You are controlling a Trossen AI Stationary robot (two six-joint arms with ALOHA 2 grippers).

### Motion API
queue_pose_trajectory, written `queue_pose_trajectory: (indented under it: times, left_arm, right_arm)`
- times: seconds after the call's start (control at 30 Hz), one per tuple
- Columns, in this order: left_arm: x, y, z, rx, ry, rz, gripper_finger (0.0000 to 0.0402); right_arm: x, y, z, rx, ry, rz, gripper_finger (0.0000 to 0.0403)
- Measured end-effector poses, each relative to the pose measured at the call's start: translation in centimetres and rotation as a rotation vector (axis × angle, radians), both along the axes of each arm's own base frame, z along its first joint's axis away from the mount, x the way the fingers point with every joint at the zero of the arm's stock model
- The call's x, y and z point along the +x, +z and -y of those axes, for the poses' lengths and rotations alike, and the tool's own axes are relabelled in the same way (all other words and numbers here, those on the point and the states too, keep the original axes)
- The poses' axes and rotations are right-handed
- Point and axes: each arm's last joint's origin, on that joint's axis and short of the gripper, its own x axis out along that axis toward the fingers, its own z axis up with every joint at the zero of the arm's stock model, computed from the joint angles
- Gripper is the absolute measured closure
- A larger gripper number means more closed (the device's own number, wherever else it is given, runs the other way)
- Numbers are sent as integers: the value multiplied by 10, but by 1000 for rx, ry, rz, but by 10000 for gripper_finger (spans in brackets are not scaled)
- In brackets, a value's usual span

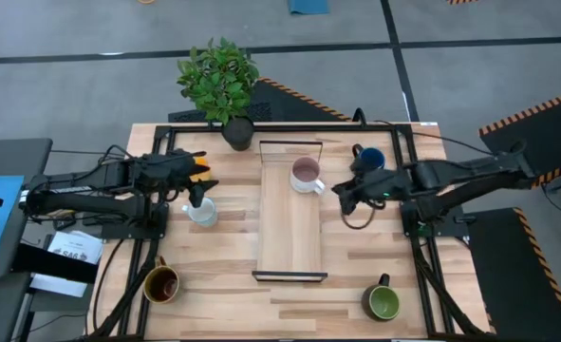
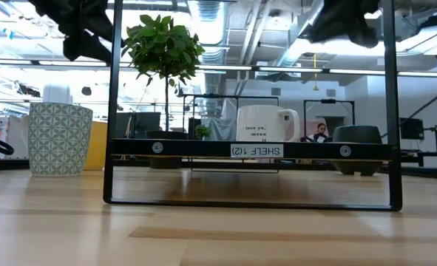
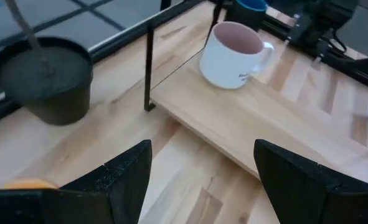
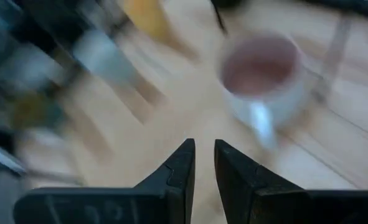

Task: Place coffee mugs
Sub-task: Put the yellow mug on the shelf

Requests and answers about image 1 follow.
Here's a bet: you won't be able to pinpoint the pale blue mug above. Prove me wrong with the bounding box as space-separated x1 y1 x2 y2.
181 197 219 228

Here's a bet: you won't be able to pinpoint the black side desk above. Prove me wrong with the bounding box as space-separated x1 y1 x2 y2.
0 137 54 342

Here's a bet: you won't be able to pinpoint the olive brown mug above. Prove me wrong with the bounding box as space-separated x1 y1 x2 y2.
142 256 181 305

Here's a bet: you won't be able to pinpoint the green mug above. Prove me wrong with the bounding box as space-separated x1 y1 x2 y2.
361 273 402 322

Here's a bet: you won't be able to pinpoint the black cable under arm base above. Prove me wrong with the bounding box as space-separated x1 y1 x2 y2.
91 237 125 336

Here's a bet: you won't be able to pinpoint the dark gripper cable loop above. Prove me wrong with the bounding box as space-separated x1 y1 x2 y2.
340 201 378 231

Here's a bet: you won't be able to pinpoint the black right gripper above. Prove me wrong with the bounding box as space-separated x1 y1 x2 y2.
331 159 417 217

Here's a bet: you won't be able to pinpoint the black cup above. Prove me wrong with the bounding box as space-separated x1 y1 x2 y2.
220 117 256 152

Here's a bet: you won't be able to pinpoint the yellow mug with orange inside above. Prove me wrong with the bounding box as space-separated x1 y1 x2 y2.
190 156 213 183

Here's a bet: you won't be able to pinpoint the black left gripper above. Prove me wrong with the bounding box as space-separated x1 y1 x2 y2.
130 148 220 209

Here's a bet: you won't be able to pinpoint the white paper sheets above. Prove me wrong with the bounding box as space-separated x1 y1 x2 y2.
28 230 104 299

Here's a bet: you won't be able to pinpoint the black mat with hazard stripe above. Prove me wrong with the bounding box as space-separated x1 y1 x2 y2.
478 86 561 189
466 206 561 342
167 76 353 124

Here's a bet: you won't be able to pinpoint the blue floor mat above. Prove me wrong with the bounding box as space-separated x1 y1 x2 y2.
287 0 331 16

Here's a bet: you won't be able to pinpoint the thin black cable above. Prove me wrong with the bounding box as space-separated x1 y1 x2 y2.
352 107 496 157

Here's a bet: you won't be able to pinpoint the green leafy plant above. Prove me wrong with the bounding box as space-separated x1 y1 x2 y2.
176 36 261 126

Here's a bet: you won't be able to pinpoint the wooden rack with black ends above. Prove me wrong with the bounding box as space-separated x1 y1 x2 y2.
252 140 329 283

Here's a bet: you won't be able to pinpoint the white mug with pink inside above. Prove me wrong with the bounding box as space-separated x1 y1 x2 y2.
290 156 327 197

